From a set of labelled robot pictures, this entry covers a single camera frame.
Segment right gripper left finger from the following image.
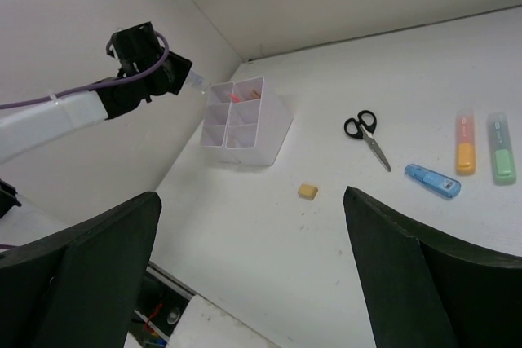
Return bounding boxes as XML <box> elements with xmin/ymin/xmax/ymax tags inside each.
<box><xmin>1</xmin><ymin>192</ymin><xmax>161</xmax><ymax>347</ymax></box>

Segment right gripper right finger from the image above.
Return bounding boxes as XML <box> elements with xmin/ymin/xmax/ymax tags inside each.
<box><xmin>343</xmin><ymin>187</ymin><xmax>521</xmax><ymax>347</ymax></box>

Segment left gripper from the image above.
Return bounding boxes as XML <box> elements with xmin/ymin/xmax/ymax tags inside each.
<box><xmin>108</xmin><ymin>22</ymin><xmax>192</xmax><ymax>95</ymax></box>

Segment clear glue bottle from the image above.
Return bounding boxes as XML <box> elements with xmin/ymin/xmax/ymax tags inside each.
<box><xmin>185</xmin><ymin>70</ymin><xmax>210</xmax><ymax>94</ymax></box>

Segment blue correction tape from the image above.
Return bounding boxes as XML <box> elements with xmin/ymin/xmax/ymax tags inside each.
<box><xmin>405</xmin><ymin>164</ymin><xmax>462</xmax><ymax>199</ymax></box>

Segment red highlighter pen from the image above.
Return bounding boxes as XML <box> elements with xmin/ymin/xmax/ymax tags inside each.
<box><xmin>228</xmin><ymin>93</ymin><xmax>241</xmax><ymax>103</ymax></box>

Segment yellow eraser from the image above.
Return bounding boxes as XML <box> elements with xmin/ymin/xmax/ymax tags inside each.
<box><xmin>298</xmin><ymin>183</ymin><xmax>319</xmax><ymax>200</ymax></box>

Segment black handled scissors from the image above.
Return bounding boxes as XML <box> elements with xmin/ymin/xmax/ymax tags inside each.
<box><xmin>343</xmin><ymin>109</ymin><xmax>392</xmax><ymax>172</ymax></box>

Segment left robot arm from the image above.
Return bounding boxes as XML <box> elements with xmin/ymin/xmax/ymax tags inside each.
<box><xmin>1</xmin><ymin>22</ymin><xmax>192</xmax><ymax>163</ymax></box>

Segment white right organizer bin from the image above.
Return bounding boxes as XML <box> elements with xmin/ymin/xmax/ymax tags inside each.
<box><xmin>224</xmin><ymin>77</ymin><xmax>293</xmax><ymax>166</ymax></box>

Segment green highlighter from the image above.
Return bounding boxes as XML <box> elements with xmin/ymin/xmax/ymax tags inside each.
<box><xmin>486</xmin><ymin>112</ymin><xmax>516</xmax><ymax>185</ymax></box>

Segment orange highlighter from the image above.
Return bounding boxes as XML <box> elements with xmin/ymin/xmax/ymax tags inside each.
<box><xmin>455</xmin><ymin>109</ymin><xmax>476</xmax><ymax>176</ymax></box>

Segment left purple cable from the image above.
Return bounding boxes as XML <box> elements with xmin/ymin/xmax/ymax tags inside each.
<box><xmin>0</xmin><ymin>32</ymin><xmax>170</xmax><ymax>111</ymax></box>

